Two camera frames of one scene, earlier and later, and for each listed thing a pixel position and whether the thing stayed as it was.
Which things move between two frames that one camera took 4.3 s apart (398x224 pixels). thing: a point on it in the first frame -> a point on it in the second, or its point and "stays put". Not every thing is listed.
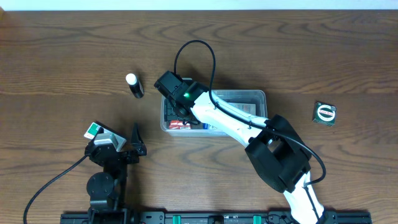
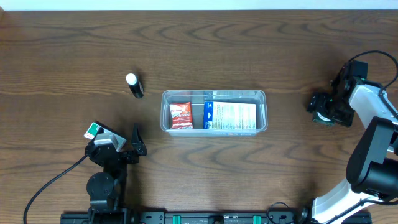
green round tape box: [324, 113] stays put
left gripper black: [125, 156] stays put
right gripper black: [169, 114] -> [315, 106]
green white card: [92, 130] stays put
